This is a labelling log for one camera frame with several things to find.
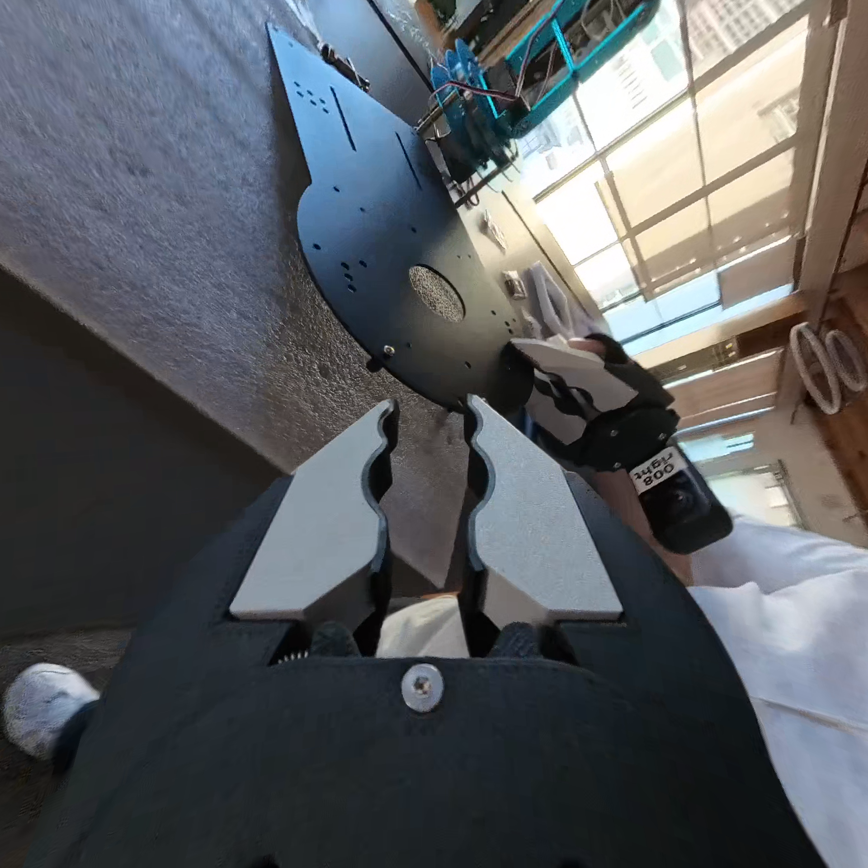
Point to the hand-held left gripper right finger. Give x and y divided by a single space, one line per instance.
542 542

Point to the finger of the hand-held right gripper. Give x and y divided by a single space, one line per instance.
556 356
610 394

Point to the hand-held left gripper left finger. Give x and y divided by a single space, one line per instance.
312 542

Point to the black metal base plate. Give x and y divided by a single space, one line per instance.
380 224

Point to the person's right forearm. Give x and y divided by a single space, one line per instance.
644 536

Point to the blue toy robot arm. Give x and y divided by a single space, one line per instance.
502 95

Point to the person's right hand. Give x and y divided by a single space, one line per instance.
586 347

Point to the white foam block with hole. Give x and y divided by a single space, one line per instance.
553 298

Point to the clear plastic bag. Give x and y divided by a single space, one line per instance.
495 229
515 285

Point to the large window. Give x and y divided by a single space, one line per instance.
651 176

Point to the person's grey shoe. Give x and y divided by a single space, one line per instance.
41 705

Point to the grey foam sheet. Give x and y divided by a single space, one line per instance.
135 169

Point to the small metal bracket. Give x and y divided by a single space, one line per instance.
344 66

